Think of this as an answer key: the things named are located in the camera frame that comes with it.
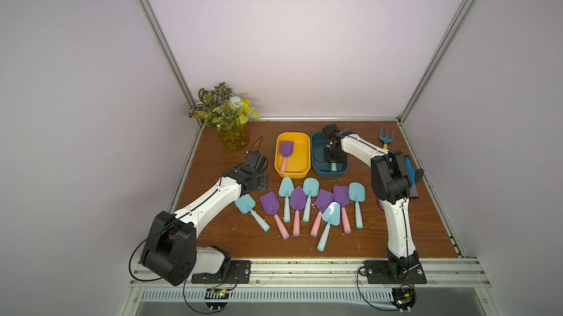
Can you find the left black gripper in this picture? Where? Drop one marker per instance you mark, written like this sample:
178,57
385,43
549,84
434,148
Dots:
260,182

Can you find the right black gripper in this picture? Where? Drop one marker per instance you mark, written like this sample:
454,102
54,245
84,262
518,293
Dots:
332,156

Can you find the dark teal storage box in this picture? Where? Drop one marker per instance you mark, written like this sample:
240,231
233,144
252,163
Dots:
322,168

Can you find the teal shovel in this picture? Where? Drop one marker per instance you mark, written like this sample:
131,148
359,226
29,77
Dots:
285,190
332,217
246,205
357,194
311,187

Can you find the yellow plastic storage box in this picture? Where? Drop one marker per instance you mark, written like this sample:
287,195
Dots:
299,162

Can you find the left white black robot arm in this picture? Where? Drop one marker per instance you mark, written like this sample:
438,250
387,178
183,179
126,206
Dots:
171,250

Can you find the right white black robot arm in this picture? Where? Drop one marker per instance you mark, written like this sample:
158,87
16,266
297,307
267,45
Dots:
392,180

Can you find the blue yellow garden rake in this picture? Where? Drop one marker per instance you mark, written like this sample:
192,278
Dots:
386,136

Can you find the potted green plant vase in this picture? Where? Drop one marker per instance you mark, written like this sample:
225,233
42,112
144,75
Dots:
227,113

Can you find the blue grey garden glove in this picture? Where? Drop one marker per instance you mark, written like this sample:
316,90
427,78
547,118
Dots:
416,175

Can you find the left circuit board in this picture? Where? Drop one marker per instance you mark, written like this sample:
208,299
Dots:
216,299

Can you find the circuit board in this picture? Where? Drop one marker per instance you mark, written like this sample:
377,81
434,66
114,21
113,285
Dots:
404,298
216,299

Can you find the right circuit board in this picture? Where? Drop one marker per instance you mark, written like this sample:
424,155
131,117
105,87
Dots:
404,298

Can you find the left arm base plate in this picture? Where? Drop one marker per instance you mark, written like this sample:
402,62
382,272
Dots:
237,272

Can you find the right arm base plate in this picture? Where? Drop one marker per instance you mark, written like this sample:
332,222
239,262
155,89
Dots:
385,272

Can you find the aluminium front rail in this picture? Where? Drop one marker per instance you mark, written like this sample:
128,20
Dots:
348,272

